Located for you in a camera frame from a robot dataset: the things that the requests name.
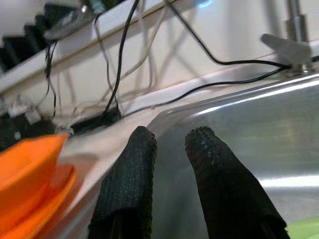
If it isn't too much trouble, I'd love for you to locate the thick black cable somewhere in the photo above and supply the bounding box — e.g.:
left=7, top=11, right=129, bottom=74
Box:
left=167, top=0, right=293, bottom=70

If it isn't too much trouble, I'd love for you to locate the steel faucet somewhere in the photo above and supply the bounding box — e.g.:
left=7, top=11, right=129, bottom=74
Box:
left=260, top=0, right=315, bottom=74

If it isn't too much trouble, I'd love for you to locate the black rack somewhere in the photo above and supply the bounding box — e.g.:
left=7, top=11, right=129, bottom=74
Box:
left=0, top=14, right=50, bottom=73

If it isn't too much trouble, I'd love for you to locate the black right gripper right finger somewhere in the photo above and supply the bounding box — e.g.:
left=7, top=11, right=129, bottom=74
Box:
left=184, top=125, right=291, bottom=239

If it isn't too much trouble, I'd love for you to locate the black knotted cable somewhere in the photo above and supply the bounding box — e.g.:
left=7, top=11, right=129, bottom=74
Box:
left=44, top=42, right=57, bottom=118

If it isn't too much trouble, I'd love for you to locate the green plate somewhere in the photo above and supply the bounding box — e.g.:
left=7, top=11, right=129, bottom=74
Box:
left=284, top=215, right=319, bottom=239

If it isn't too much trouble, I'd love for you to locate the thin black cable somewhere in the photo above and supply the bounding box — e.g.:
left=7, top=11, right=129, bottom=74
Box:
left=119, top=66, right=293, bottom=118
left=94, top=14, right=120, bottom=113

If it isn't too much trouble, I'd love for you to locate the orange plastic plate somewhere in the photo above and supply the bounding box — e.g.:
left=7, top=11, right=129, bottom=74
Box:
left=0, top=164, right=77, bottom=239

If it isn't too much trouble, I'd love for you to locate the orange plastic bowl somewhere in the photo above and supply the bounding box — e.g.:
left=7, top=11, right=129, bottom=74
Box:
left=0, top=133, right=70, bottom=194

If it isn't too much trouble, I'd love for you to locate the silver flat object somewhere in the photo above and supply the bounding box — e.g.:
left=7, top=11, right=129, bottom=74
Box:
left=44, top=11, right=95, bottom=40

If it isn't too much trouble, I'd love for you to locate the black power adapter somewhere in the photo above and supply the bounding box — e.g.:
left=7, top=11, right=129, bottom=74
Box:
left=71, top=109, right=122, bottom=134

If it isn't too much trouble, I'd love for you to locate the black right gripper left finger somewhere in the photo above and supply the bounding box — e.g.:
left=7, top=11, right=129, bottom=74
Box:
left=88, top=125, right=158, bottom=239

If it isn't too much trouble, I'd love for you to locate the stainless steel sink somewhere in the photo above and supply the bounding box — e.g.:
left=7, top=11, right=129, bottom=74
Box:
left=59, top=72, right=319, bottom=239

